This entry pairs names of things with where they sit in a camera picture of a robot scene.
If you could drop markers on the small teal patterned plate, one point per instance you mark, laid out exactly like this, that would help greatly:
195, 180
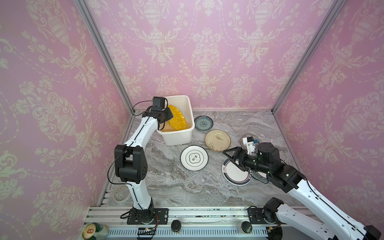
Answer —
203, 123

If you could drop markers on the left jar black lid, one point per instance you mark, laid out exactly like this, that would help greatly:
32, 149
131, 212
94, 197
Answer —
176, 226

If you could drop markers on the white plate dark lettered rim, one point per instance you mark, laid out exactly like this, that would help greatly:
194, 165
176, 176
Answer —
260, 177

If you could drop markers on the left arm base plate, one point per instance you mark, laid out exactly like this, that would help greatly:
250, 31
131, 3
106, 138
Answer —
148, 217

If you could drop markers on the right jar black lid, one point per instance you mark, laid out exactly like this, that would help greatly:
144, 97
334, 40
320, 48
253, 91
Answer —
244, 227

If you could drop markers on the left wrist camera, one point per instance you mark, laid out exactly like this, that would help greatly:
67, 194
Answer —
159, 104

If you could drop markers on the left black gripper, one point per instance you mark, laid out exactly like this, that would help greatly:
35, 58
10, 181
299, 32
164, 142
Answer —
170, 115

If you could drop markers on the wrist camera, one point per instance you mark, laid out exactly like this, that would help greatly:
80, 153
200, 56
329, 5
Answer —
159, 104
251, 146

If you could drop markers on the white plastic bin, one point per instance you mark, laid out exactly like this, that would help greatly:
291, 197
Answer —
172, 137

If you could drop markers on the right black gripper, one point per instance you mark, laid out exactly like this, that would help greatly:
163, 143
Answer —
240, 152

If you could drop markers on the beige plate floral pattern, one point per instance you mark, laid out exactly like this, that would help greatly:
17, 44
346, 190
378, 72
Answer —
217, 140

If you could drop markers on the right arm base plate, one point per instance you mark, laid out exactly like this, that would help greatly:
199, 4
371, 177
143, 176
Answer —
256, 217

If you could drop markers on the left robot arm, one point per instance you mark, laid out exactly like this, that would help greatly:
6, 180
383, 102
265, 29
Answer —
131, 167

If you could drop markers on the jar black lid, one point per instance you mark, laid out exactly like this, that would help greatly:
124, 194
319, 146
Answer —
244, 227
176, 226

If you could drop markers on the green can gold lid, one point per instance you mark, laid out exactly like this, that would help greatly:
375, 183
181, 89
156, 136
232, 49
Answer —
95, 231

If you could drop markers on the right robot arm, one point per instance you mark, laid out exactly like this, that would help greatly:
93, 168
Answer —
333, 224

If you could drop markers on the yellow polka dot plate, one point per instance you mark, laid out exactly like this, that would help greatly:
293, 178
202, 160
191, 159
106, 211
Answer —
178, 121

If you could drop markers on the white plate green line pattern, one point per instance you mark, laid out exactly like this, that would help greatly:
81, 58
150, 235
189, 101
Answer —
194, 158

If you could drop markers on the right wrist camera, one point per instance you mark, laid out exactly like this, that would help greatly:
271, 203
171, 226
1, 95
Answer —
251, 146

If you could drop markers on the white plate red green rim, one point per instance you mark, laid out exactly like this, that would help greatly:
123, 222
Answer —
234, 175

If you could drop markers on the white slotted cable duct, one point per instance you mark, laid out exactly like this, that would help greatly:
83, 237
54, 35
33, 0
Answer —
129, 233

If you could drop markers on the clear glass plate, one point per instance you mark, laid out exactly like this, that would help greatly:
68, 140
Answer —
245, 136

